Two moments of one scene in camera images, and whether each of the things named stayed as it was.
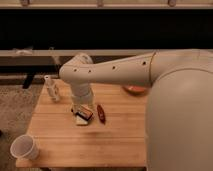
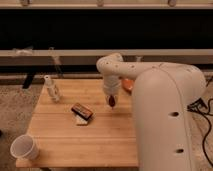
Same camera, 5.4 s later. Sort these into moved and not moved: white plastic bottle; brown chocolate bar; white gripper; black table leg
Moved: white gripper
Not moved: black table leg; white plastic bottle; brown chocolate bar
